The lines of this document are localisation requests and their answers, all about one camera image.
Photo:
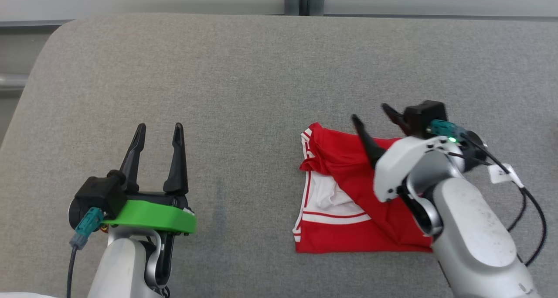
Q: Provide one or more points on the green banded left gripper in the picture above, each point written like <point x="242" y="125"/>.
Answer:
<point x="152" y="217"/>

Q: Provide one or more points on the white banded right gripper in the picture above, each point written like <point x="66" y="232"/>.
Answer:
<point x="405" y="162"/>

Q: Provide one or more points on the red white number jersey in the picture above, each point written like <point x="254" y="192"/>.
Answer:
<point x="340" y="189"/>

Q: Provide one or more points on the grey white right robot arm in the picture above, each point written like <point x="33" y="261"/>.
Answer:
<point x="471" y="228"/>

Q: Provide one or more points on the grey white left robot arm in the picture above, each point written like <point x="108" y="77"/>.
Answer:
<point x="126" y="267"/>

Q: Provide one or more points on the grey fabric sofa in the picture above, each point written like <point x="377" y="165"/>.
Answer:
<point x="239" y="93"/>

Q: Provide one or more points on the grey horizontal bar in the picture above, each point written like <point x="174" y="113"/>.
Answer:
<point x="13" y="81"/>

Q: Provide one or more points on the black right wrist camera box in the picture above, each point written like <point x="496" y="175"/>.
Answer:
<point x="425" y="117"/>

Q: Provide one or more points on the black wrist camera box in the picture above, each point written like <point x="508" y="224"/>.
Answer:
<point x="425" y="117"/>
<point x="100" y="193"/>

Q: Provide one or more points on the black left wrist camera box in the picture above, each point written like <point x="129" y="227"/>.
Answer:
<point x="100" y="193"/>

